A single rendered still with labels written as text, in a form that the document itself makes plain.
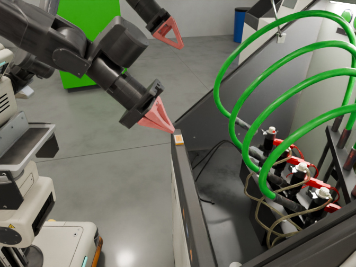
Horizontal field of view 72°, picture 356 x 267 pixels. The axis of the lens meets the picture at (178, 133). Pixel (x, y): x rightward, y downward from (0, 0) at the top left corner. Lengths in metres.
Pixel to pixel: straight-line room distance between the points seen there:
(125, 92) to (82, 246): 1.16
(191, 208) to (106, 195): 1.46
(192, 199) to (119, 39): 0.48
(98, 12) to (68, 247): 2.98
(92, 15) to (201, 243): 3.44
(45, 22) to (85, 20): 3.32
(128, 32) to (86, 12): 3.33
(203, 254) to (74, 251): 0.99
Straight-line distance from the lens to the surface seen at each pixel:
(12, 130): 0.95
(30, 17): 0.46
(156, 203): 1.99
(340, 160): 0.74
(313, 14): 0.67
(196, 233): 0.67
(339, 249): 0.54
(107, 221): 1.95
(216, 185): 0.95
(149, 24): 0.68
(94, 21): 3.79
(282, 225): 0.69
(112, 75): 0.47
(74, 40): 0.46
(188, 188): 0.76
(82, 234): 1.57
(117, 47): 0.45
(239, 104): 0.56
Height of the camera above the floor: 1.49
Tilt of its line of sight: 33 degrees down
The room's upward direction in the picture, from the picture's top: straight up
